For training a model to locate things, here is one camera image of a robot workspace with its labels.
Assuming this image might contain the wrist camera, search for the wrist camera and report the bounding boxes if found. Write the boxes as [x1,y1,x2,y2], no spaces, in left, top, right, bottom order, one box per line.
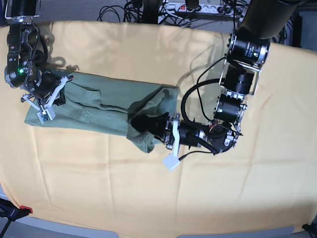
[162,154,180,171]
[37,108,55,124]

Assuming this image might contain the white power strip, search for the white power strip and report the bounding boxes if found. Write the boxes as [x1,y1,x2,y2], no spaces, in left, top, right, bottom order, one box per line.
[158,0,248,23]

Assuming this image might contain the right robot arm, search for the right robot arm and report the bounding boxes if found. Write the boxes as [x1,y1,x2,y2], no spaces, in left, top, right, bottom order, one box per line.
[2,0,72,112]

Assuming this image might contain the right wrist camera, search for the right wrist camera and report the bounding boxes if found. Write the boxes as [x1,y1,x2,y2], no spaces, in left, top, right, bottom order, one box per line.
[37,108,55,124]

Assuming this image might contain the blue red clamp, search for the blue red clamp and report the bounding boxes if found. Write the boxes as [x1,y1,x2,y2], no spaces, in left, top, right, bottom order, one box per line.
[0,198,33,238]

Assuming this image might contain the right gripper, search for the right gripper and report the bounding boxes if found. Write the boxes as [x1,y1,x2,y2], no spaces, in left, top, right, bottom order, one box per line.
[21,73,74,111]

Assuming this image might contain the yellow table cloth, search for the yellow table cloth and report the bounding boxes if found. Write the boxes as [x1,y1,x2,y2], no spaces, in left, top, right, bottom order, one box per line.
[0,21,317,238]

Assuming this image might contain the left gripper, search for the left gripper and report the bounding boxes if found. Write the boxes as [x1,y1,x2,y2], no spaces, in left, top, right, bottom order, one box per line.
[130,112,211,158]

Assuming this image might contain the black vertical post right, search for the black vertical post right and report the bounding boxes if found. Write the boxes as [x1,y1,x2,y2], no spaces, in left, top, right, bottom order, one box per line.
[292,14,303,48]

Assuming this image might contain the black table leg post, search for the black table leg post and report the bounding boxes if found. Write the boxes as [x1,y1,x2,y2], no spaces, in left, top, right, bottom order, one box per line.
[141,0,161,24]

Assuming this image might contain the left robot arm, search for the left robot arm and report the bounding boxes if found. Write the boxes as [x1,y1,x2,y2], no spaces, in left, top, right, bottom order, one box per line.
[131,0,298,162]

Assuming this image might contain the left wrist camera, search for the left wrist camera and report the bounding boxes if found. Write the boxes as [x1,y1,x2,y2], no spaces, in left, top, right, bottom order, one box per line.
[162,154,180,171]

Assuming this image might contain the black clamp right corner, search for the black clamp right corner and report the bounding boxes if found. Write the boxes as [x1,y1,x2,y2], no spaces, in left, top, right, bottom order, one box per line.
[302,223,317,236]

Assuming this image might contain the tangled black cables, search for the tangled black cables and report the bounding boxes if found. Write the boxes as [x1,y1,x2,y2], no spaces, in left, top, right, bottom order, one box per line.
[96,0,248,28]

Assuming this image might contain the green T-shirt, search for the green T-shirt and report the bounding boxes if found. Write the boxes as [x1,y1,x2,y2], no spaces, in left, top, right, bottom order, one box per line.
[25,70,179,153]

